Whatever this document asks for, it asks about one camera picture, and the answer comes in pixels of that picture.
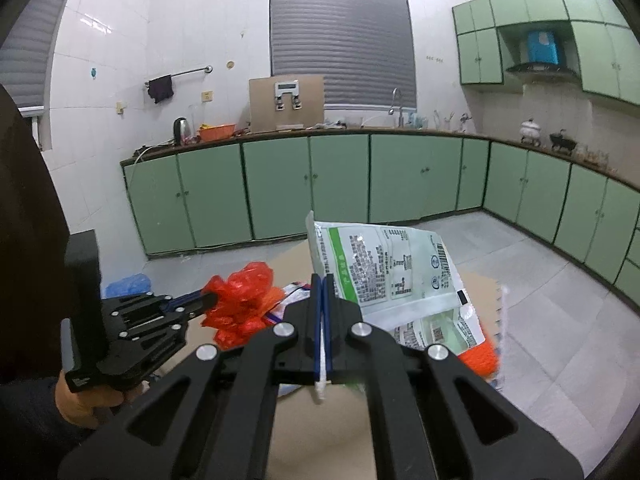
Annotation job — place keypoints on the white green packet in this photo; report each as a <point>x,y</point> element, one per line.
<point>380,260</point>
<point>440,332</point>

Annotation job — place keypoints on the metal towel rail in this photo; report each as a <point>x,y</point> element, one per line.
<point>192,71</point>

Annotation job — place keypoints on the white lidded tureen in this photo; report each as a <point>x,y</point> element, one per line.
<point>530,131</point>

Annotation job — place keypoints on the person's dark clothing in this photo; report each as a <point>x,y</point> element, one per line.
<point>25,235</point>

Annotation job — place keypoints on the person's left hand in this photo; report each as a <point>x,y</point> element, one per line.
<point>82,405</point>

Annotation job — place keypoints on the orange plastic basin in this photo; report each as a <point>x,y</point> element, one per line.
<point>216,133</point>

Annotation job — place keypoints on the green base cabinet row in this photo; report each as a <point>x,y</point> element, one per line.
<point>340,185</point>

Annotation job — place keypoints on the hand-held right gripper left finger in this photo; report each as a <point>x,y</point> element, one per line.
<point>316,320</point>

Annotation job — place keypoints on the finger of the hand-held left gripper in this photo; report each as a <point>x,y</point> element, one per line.
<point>155,345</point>
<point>160,306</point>

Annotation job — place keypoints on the metal faucet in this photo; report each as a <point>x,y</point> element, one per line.
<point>398,105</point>

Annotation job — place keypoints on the red plastic bag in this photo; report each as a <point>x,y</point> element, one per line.
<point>240,305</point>

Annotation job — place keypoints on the orange net bag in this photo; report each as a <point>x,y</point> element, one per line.
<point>480,357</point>

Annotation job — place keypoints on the person's left forearm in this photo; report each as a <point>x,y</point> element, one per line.
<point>30,435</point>

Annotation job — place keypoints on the white wall device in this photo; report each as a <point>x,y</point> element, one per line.
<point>287,89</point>

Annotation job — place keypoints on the range hood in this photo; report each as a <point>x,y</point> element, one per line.
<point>542,69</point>

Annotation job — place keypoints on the blue plastic bag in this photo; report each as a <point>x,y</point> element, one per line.
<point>125,286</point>

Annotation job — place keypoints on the electric kettle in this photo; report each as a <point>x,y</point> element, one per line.
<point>182,131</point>

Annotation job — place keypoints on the upright cardboard board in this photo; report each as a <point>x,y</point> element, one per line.
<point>262,105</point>

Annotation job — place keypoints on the large grey window blind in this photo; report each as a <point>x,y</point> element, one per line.
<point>345,35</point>

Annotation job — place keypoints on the black pot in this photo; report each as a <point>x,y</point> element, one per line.
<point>561,142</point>

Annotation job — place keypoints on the narrow grey window blind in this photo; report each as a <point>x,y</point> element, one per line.
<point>35,50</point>

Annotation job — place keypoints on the green wall cabinet row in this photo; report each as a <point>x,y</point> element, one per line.
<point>480,55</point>

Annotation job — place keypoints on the dark towel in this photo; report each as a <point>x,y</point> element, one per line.
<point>161,89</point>

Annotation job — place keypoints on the row of glass jars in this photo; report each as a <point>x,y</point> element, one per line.
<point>595,157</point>

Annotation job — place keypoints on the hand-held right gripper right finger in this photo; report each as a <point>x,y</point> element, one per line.
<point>329,320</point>

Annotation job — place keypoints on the red white blue snack packet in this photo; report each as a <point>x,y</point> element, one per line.
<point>293,296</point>

